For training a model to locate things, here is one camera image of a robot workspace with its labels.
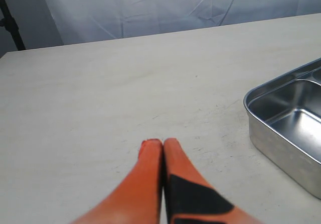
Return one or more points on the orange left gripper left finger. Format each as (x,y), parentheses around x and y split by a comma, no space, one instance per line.
(137,199)

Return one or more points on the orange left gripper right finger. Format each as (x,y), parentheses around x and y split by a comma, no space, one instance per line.
(189,197)

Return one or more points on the steel two-compartment lunch box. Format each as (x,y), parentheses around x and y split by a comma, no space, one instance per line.
(284,123)

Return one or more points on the white backdrop cloth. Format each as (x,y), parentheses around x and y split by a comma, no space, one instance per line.
(46,23)

